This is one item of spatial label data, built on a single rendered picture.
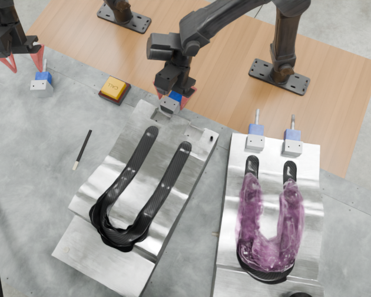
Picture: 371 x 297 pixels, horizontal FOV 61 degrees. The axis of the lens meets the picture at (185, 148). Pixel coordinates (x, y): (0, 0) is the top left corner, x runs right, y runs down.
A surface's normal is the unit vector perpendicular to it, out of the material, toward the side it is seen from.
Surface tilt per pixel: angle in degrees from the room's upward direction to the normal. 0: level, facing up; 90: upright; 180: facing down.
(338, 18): 0
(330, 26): 0
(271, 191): 28
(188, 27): 39
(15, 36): 61
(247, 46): 0
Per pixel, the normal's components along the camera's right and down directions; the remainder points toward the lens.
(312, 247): -0.07, -0.07
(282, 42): 0.06, 0.95
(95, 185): 0.17, -0.65
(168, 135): -0.02, -0.33
